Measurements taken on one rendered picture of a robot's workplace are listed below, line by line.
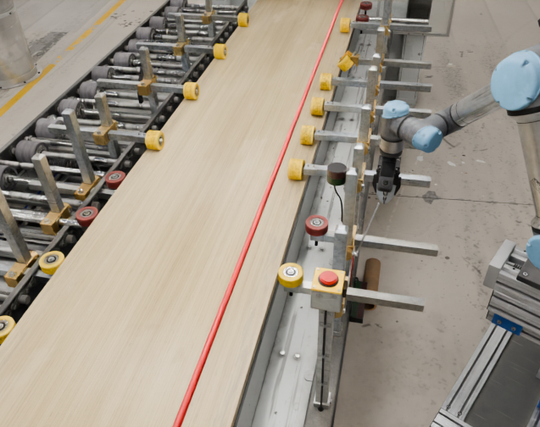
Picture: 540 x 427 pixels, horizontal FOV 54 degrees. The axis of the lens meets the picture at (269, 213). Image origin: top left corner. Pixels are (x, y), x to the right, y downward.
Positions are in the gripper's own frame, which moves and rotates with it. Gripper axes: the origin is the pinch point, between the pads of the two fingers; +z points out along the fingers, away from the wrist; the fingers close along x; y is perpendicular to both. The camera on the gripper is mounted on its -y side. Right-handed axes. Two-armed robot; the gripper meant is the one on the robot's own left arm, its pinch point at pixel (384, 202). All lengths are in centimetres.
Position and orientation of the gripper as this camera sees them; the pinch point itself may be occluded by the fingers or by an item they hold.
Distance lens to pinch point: 181.3
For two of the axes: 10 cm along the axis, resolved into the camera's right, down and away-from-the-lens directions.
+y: 2.5, -6.3, 7.4
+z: 0.4, 7.7, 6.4
